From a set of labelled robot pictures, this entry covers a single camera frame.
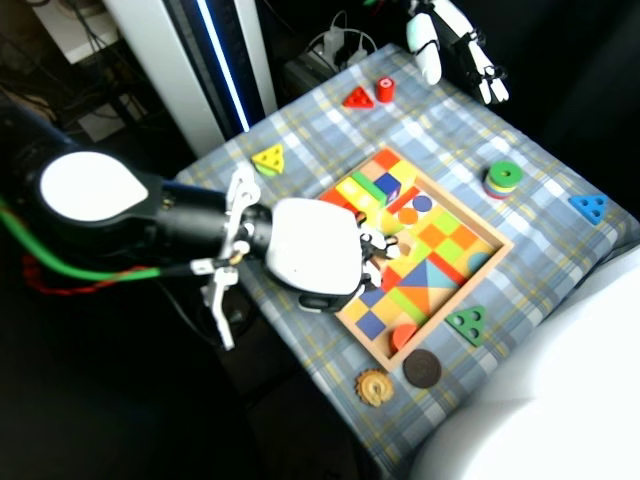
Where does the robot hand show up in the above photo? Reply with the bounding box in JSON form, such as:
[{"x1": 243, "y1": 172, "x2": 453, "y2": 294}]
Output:
[
  {"x1": 263, "y1": 197, "x2": 401, "y2": 315},
  {"x1": 405, "y1": 0, "x2": 511, "y2": 106}
]

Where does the red triangle block with holes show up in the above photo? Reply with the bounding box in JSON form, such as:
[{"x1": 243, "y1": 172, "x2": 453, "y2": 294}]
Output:
[{"x1": 342, "y1": 85, "x2": 375, "y2": 110}]

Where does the yellow triangle block with holes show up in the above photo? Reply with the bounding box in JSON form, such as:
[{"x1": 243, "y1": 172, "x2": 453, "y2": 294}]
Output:
[{"x1": 251, "y1": 143, "x2": 285, "y2": 170}]

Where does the red half-round block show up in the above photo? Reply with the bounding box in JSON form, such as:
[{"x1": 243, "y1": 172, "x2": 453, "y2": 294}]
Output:
[{"x1": 389, "y1": 323, "x2": 419, "y2": 354}]

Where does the green triangle block with holes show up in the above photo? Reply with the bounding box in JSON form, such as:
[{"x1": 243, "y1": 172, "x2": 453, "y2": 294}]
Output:
[{"x1": 444, "y1": 304, "x2": 489, "y2": 349}]

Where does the blue triangle block with holes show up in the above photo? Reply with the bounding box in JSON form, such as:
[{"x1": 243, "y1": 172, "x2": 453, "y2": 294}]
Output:
[{"x1": 568, "y1": 193, "x2": 610, "y2": 225}]

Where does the yellow cube with letter E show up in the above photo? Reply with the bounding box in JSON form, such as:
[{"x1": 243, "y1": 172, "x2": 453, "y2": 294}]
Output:
[{"x1": 333, "y1": 180, "x2": 364, "y2": 204}]

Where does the yellow cube with letter S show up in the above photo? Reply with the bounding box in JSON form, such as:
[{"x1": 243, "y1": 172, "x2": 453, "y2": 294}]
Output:
[{"x1": 349, "y1": 192, "x2": 381, "y2": 215}]

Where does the white power strip with plugs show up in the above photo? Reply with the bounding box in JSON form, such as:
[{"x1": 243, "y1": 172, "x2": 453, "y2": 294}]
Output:
[{"x1": 304, "y1": 12, "x2": 379, "y2": 71}]

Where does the blue wooden cube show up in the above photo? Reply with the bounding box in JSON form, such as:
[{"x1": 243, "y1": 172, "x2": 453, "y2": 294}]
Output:
[{"x1": 372, "y1": 174, "x2": 402, "y2": 206}]

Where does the plain yellow wooden cube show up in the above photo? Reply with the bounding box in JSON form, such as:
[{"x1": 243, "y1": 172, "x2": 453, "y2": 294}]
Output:
[{"x1": 389, "y1": 162, "x2": 419, "y2": 189}]

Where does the square wooden tray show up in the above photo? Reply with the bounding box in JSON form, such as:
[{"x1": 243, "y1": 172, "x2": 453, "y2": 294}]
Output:
[{"x1": 317, "y1": 146, "x2": 515, "y2": 374}]

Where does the tan flower-shaped cookie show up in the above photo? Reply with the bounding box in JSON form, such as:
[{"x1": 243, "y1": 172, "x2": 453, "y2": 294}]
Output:
[{"x1": 354, "y1": 368, "x2": 395, "y2": 409}]

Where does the brown chocolate cookie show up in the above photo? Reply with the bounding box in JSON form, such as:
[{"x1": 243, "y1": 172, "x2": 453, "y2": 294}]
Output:
[{"x1": 402, "y1": 348, "x2": 442, "y2": 389}]

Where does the white column with blue light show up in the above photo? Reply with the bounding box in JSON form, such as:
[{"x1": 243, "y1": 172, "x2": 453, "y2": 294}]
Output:
[{"x1": 102, "y1": 0, "x2": 279, "y2": 157}]

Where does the large white blurred shell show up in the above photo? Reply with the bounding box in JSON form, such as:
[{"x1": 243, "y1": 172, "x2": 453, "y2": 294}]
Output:
[{"x1": 409, "y1": 234, "x2": 640, "y2": 480}]

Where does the white box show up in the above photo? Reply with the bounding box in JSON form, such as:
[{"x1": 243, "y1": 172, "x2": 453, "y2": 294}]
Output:
[{"x1": 32, "y1": 0, "x2": 121, "y2": 65}]

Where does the yellow wooden ring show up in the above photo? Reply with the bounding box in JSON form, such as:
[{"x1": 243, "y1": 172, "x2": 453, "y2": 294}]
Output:
[{"x1": 484, "y1": 174, "x2": 522, "y2": 192}]

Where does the blue wooden ring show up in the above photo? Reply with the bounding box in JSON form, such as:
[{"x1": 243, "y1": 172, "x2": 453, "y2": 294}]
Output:
[{"x1": 483, "y1": 177, "x2": 521, "y2": 196}]

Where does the red wooden ring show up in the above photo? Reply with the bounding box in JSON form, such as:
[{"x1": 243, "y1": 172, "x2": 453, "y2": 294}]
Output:
[{"x1": 482, "y1": 180, "x2": 519, "y2": 200}]

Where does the green cable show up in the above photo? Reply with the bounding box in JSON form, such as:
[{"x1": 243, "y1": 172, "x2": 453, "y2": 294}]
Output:
[{"x1": 0, "y1": 197, "x2": 162, "y2": 282}]

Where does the red twisted cable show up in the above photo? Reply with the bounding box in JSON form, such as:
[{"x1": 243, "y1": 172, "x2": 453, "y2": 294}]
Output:
[{"x1": 22, "y1": 253, "x2": 151, "y2": 297}]

